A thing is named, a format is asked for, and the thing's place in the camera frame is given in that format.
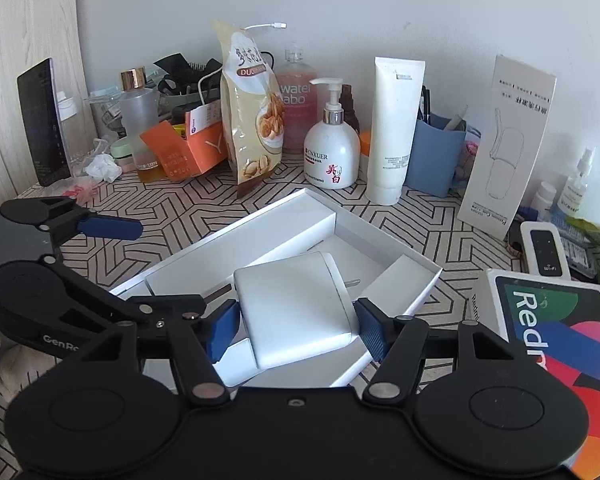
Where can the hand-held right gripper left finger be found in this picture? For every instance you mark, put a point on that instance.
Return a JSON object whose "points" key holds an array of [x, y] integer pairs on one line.
{"points": [[222, 332]]}

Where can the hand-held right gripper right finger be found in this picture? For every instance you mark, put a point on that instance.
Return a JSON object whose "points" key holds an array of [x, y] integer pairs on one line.
{"points": [[372, 331]]}

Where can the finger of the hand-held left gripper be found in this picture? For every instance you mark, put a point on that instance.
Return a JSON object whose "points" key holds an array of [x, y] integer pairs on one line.
{"points": [[110, 226], [150, 308]]}

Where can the white charger block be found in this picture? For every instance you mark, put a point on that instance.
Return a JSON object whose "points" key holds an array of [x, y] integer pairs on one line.
{"points": [[290, 305]]}

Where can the white cardboard box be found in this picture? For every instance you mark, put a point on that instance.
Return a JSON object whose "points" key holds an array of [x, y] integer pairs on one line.
{"points": [[365, 240]]}

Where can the geometric patterned desktop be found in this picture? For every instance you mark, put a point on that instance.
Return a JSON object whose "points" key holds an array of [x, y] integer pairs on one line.
{"points": [[200, 200]]}

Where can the clear bubble wrap bag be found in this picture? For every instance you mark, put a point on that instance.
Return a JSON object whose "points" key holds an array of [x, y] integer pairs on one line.
{"points": [[77, 190]]}

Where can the crumpled white tissue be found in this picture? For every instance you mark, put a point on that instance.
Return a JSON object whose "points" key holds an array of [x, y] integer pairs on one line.
{"points": [[102, 167]]}

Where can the green round container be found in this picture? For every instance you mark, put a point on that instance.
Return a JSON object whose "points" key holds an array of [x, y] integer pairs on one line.
{"points": [[122, 154]]}

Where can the orange carton box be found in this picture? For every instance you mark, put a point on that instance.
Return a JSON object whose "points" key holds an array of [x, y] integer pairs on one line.
{"points": [[190, 152]]}

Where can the frosted bottle with gold cap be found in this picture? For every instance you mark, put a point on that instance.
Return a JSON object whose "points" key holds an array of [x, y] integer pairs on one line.
{"points": [[137, 120]]}

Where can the clear plastic box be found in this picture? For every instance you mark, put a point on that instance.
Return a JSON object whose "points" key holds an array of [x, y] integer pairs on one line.
{"points": [[105, 107]]}

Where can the black standing tablet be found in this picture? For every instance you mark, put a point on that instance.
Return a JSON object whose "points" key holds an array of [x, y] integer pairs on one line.
{"points": [[40, 125]]}

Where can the colourful tablet box lid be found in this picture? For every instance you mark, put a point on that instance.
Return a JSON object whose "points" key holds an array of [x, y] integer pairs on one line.
{"points": [[540, 330]]}

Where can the black hair clips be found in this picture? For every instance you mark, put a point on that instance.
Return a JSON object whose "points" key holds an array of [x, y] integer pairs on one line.
{"points": [[180, 70]]}

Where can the beige nut snack bag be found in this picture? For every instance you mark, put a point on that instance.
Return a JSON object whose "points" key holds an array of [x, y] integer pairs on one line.
{"points": [[252, 110]]}

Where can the blue pen holder cup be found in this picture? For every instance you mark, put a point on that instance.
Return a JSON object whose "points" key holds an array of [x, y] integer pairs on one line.
{"points": [[437, 157]]}

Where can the white pump bottle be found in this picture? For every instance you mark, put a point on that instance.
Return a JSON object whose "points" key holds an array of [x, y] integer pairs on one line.
{"points": [[331, 150]]}

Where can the small orange jar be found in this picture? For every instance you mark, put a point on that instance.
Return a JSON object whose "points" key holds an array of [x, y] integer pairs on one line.
{"points": [[365, 143]]}

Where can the white pocket router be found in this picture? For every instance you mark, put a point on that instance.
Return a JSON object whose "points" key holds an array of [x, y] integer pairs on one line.
{"points": [[542, 250]]}

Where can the white cosmetic tube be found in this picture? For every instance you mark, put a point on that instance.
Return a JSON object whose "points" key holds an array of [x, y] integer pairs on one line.
{"points": [[392, 130]]}

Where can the small white pill bottle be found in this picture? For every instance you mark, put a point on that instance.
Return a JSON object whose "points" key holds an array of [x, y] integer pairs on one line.
{"points": [[545, 201]]}

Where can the wooden cabinet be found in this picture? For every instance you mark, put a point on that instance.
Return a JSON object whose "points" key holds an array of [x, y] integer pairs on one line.
{"points": [[25, 25]]}

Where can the black blister pack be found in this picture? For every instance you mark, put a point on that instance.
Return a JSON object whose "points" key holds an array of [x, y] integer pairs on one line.
{"points": [[580, 256]]}

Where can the pink clear liquid bottle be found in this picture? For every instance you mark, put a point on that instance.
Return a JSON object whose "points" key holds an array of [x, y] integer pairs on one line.
{"points": [[296, 100]]}

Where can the small brown bottle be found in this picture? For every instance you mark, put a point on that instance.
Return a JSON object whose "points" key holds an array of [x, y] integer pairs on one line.
{"points": [[351, 105]]}

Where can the tall white carton box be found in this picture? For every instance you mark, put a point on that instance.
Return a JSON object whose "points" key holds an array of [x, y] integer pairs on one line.
{"points": [[510, 145]]}

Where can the green packet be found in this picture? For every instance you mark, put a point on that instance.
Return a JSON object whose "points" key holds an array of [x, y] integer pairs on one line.
{"points": [[596, 231]]}

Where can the small clear spray bottle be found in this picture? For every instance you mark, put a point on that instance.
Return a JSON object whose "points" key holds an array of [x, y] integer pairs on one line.
{"points": [[577, 187]]}

